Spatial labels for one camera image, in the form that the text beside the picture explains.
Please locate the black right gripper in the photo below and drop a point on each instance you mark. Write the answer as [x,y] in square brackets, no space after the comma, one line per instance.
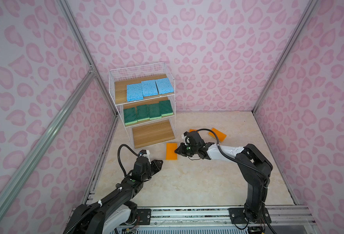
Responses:
[181,147]

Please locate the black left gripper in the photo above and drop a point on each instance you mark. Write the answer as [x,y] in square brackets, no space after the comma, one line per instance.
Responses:
[156,166]

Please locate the green scouring pad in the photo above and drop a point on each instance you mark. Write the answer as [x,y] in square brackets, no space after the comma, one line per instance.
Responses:
[142,113]
[130,116]
[154,111]
[165,108]

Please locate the blue sponge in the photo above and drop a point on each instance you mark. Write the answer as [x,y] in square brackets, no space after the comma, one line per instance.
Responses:
[164,86]
[134,92]
[149,88]

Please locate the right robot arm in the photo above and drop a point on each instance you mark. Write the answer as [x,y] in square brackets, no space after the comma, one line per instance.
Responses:
[254,167]

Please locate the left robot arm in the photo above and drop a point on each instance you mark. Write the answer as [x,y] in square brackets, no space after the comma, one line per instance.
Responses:
[116,208]

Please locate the white wire three-tier shelf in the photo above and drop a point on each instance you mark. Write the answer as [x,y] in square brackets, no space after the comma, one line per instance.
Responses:
[154,130]

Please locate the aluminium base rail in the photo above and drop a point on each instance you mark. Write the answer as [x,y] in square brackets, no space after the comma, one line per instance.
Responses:
[280,219]

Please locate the aluminium diagonal frame bar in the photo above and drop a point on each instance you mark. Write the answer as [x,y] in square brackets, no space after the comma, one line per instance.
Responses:
[22,174]

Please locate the aluminium frame left corner post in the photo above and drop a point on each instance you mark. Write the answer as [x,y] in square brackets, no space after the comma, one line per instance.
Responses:
[69,16]

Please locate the aluminium frame corner post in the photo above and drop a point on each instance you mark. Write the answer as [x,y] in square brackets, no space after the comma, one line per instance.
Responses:
[69,16]
[311,7]

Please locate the aluminium frame right corner post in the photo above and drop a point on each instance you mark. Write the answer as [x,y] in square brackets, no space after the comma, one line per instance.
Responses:
[311,7]

